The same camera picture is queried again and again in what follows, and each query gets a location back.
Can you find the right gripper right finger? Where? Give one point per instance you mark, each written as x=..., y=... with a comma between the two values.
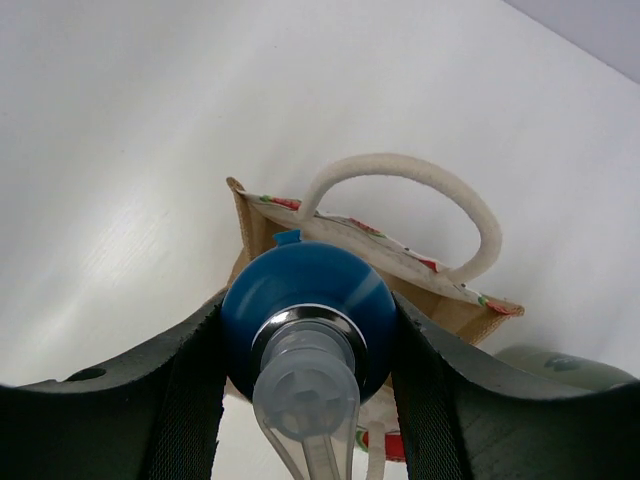
x=464, y=414

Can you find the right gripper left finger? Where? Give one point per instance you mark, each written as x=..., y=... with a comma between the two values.
x=152, y=412

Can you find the grey-green bottle beige cap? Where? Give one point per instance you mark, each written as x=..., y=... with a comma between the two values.
x=564, y=368

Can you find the light blue pump bottle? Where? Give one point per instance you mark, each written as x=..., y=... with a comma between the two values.
x=309, y=330

